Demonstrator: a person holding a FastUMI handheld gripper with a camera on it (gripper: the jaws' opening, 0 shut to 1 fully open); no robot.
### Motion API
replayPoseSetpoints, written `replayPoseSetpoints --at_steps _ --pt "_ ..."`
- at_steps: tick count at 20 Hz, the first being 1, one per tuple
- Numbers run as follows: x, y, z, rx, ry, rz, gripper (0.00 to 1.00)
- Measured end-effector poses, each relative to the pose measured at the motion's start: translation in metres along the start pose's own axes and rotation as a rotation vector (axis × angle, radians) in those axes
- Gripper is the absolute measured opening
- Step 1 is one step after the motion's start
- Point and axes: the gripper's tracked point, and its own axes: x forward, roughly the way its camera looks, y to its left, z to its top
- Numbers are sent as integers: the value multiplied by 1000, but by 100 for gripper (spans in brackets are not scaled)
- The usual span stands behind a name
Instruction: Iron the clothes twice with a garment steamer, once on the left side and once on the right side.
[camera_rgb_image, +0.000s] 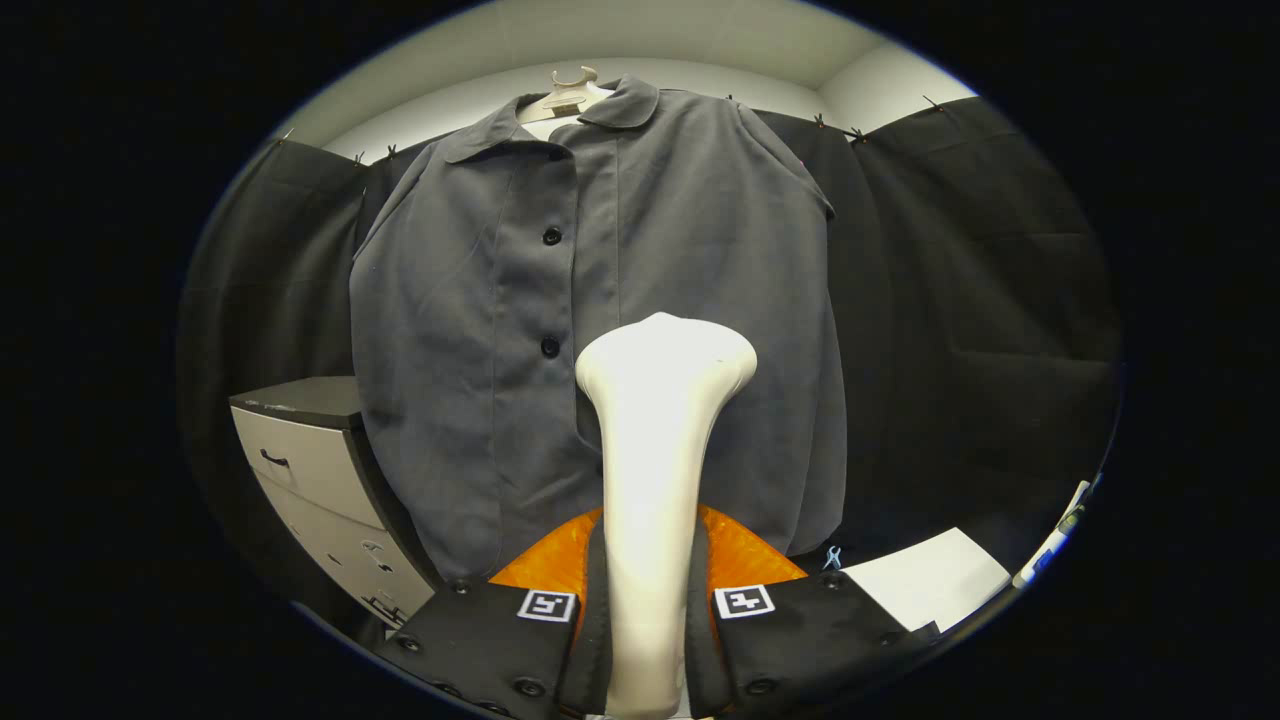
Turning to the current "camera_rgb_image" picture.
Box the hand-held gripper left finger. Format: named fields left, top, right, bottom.
left=372, top=505, right=611, bottom=719

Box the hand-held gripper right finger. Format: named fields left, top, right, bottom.
left=685, top=500, right=941, bottom=720

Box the white garment steamer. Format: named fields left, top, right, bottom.
left=576, top=312, right=758, bottom=720

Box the grey button shirt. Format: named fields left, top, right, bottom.
left=349, top=76, right=848, bottom=583

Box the grey drawer cabinet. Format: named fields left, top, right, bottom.
left=229, top=376, right=441, bottom=629

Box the black backdrop cloth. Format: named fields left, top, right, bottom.
left=178, top=95, right=1123, bottom=621

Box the white mannequin torso stand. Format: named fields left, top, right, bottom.
left=517, top=66, right=613, bottom=141

